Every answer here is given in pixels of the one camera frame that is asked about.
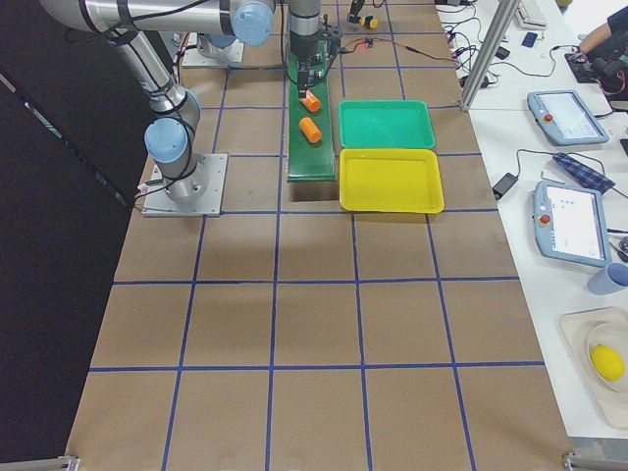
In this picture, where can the orange cylinder with 4680 print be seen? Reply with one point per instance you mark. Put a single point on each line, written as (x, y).
(311, 102)

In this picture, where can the plain orange cylinder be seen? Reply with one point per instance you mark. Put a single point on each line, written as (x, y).
(310, 130)

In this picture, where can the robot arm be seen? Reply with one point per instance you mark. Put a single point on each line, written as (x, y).
(125, 25)

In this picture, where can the green conveyor belt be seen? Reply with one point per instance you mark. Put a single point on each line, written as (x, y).
(311, 153)

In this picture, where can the green plastic tray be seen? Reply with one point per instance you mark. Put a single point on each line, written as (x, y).
(385, 124)

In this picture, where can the yellow plastic tray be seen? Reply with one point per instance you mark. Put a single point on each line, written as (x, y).
(395, 180)

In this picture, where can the black power adapter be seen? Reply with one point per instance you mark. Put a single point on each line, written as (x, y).
(504, 185)

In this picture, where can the teach pendant far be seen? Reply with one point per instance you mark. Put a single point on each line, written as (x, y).
(564, 118)

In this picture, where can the teach pendant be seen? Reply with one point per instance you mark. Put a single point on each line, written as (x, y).
(570, 225)
(564, 118)

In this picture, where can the blue plaid cloth mask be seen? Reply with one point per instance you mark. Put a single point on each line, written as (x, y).
(583, 174)

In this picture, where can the teach pendant near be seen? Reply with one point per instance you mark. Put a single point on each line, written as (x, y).
(570, 225)

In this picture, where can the blue grey cup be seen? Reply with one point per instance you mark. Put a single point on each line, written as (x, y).
(610, 279)

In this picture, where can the white bowl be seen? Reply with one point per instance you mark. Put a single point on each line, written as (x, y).
(614, 335)

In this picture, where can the yellow lemon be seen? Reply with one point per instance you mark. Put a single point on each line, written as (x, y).
(607, 363)

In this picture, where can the beige tray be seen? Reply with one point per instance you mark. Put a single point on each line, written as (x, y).
(575, 329)

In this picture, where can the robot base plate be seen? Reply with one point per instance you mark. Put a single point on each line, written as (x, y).
(204, 51)
(201, 194)

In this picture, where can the aluminium profile post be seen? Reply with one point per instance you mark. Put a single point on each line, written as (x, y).
(501, 20)

